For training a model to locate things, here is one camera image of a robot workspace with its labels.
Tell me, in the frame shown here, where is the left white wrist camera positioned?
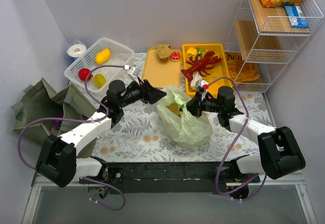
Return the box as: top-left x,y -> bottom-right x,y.
123,65 -> 142,85

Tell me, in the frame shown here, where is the red toy apple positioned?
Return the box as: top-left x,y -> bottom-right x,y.
78,68 -> 92,81

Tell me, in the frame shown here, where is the red toy lobster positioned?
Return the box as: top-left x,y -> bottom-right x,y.
181,51 -> 222,81

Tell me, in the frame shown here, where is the bread slice rear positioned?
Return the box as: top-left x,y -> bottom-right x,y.
156,44 -> 172,62

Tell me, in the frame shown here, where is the tissue roll in blue wrap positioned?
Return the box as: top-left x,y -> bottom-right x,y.
66,39 -> 87,61

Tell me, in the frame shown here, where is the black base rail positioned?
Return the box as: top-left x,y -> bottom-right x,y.
78,161 -> 265,196

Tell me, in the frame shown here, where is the blue snack box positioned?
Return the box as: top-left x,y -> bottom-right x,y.
283,5 -> 309,29

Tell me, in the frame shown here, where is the bread slice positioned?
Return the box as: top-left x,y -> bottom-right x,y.
167,103 -> 181,117
156,44 -> 172,62

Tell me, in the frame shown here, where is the pale yellow flat tray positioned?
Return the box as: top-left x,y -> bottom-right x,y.
142,48 -> 182,88

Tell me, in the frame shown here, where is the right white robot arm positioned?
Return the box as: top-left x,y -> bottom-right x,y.
186,86 -> 306,180

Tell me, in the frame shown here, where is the purple candy bag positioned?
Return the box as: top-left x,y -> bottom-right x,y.
50,120 -> 62,136

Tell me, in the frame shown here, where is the olive green canvas bag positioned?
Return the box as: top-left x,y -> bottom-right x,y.
11,78 -> 96,158

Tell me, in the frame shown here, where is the white perforated plastic basket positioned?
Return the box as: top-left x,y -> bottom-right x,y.
63,37 -> 135,97

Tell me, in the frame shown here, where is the yellow toy fruit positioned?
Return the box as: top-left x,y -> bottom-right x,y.
94,48 -> 111,66

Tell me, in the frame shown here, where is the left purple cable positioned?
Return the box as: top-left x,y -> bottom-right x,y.
17,65 -> 130,211

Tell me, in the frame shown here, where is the purple cable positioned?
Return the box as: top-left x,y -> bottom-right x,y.
17,65 -> 130,211
203,76 -> 267,201

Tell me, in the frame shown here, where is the white toy radish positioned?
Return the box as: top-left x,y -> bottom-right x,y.
190,71 -> 203,90

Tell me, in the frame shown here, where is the yellow green toy starfruit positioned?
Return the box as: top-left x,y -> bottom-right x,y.
93,74 -> 106,88

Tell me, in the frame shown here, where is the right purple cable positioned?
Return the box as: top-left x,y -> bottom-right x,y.
203,76 -> 267,201

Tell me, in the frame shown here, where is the yellow toy pepper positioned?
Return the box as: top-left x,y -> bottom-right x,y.
186,47 -> 198,61

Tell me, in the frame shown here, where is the bread slice front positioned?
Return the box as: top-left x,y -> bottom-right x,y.
167,103 -> 181,117

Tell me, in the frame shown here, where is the deep yellow plastic bin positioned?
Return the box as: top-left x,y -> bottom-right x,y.
182,43 -> 233,97

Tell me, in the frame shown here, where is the light green plastic bag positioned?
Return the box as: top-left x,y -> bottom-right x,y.
156,86 -> 213,149

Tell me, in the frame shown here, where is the white wire shelf rack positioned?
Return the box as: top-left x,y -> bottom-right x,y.
224,0 -> 324,92

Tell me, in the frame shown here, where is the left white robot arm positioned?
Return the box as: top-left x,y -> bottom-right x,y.
36,78 -> 167,187

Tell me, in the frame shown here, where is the orange chips bag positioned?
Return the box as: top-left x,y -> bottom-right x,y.
225,52 -> 260,83

